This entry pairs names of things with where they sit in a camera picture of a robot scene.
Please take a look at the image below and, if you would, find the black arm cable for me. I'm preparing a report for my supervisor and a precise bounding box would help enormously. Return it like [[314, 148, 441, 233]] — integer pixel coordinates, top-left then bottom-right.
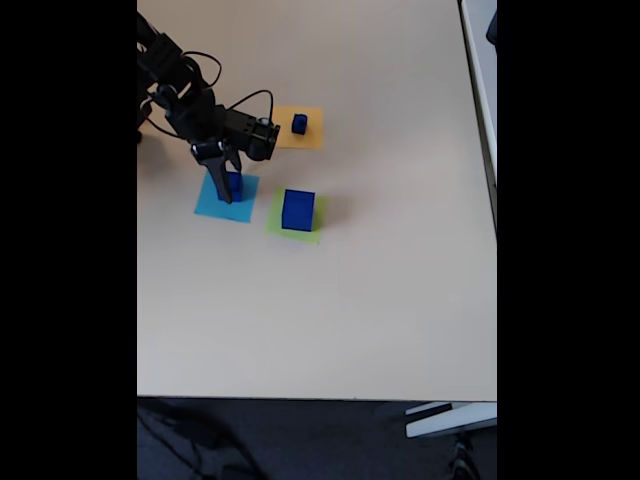
[[141, 49, 223, 116]]

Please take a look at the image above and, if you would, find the white table foot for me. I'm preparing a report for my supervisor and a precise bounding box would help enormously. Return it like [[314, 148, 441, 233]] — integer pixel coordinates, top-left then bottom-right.
[[404, 401, 498, 440]]

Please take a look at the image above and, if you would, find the large blue cube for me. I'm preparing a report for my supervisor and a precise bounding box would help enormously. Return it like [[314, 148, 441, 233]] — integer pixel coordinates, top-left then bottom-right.
[[280, 188, 317, 232]]

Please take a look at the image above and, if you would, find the orange paper square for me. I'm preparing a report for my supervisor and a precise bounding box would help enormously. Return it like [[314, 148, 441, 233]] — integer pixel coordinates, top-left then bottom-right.
[[271, 105, 325, 150]]

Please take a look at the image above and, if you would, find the medium blue cube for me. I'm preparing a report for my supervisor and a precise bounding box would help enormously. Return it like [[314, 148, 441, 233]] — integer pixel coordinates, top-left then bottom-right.
[[218, 170, 245, 202]]

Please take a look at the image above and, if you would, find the light blue paper square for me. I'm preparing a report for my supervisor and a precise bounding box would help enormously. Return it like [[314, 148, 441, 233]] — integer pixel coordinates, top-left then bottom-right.
[[193, 168, 261, 224]]

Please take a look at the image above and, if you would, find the green paper square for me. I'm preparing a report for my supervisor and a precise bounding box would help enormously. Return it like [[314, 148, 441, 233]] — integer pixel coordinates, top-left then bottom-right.
[[263, 185, 330, 246]]

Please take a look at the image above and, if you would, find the black floor cable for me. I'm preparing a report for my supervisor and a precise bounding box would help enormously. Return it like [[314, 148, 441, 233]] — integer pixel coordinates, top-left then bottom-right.
[[137, 399, 261, 480]]

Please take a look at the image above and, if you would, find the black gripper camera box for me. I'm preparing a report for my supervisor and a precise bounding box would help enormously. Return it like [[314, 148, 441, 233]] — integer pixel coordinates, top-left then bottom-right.
[[223, 107, 281, 163]]

